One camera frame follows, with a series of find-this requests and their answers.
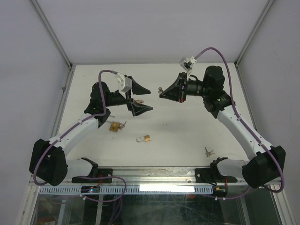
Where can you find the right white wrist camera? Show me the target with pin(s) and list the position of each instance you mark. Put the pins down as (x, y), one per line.
(187, 64)

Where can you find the slotted grey cable duct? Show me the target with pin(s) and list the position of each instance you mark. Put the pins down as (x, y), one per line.
(143, 189)

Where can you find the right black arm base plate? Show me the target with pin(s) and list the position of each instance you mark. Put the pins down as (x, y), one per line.
(207, 175)

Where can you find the silver key set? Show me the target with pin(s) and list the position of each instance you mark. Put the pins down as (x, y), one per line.
(160, 89)
(122, 125)
(208, 153)

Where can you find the aluminium front rail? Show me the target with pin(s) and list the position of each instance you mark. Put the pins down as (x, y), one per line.
(131, 175)

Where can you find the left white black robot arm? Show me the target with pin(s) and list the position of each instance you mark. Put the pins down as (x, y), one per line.
(48, 163)

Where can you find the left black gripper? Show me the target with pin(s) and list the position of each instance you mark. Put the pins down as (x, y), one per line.
(134, 106)

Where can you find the large brass padlock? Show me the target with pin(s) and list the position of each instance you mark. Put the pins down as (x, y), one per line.
(114, 126)

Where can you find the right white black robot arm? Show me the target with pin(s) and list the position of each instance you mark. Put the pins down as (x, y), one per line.
(265, 161)

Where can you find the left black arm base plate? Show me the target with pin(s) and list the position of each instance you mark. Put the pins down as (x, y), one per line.
(101, 175)

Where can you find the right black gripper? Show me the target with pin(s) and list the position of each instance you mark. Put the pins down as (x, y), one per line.
(175, 92)

